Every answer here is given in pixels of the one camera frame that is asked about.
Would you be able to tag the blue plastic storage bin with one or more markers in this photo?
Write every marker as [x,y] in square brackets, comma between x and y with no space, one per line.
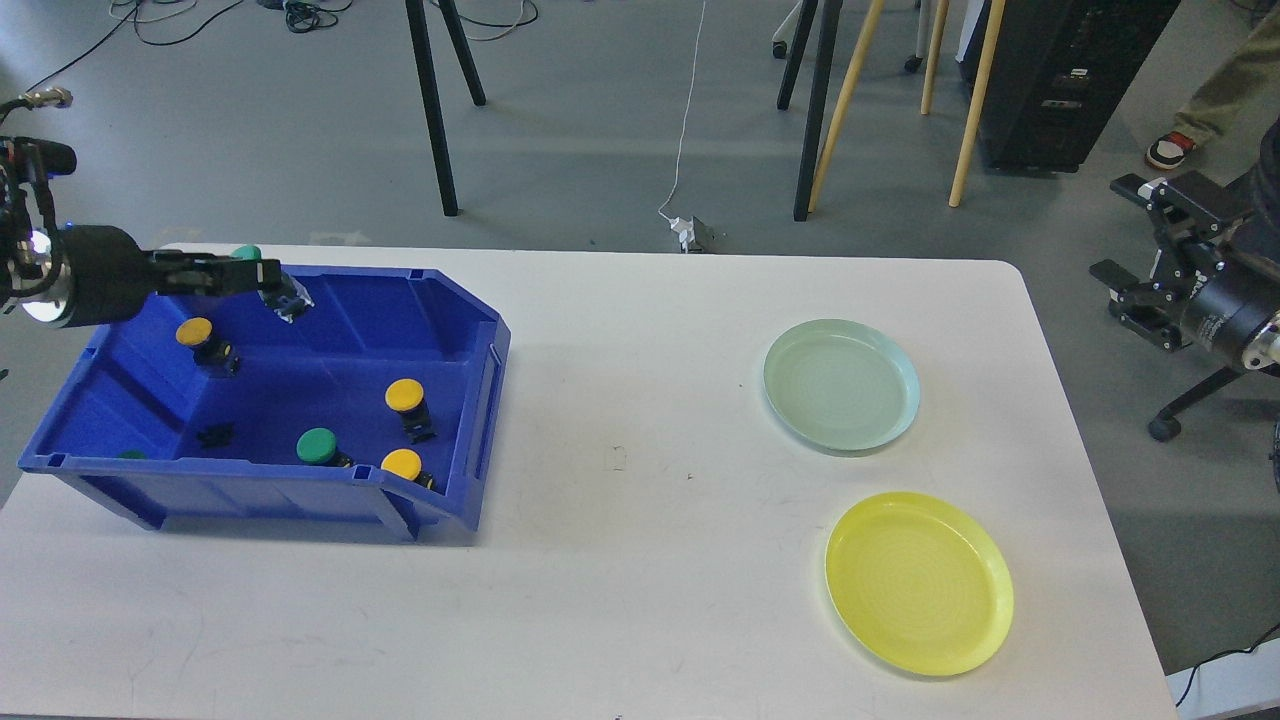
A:
[135,387]

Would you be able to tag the yellow plate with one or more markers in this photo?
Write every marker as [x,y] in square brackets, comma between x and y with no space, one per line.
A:
[919,584]

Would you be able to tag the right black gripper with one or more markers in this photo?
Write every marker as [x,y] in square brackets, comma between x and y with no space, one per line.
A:
[1234,311]

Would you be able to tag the green push button front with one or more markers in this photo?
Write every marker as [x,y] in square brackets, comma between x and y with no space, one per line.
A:
[318,446]

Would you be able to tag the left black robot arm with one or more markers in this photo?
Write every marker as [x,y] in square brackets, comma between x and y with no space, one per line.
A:
[32,254]

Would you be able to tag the small black part in bin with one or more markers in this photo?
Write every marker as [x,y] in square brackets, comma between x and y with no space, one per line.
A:
[218,435]

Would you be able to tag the black computer tower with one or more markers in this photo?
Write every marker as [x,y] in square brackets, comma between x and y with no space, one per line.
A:
[1059,71]

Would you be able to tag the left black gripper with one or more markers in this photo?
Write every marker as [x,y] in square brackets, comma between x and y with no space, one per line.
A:
[106,278]

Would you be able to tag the wooden easel legs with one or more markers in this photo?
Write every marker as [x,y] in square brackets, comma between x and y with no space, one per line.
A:
[895,90]

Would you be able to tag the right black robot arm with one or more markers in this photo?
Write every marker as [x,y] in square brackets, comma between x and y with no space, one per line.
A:
[1198,214]

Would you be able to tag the black tripod legs left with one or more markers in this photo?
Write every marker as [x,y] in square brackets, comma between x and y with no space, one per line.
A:
[423,58]

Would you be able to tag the white power adapter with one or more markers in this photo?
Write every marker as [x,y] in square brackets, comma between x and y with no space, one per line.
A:
[692,235]

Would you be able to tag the black stand legs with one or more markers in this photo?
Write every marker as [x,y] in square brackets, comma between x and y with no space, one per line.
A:
[822,17]

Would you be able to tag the light green plate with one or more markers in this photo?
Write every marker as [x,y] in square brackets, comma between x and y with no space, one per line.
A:
[841,386]

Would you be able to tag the black office chair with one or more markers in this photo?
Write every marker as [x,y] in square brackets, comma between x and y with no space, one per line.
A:
[1165,425]

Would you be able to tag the person leg and shoe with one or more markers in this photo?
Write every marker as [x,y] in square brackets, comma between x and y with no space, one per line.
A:
[1212,109]

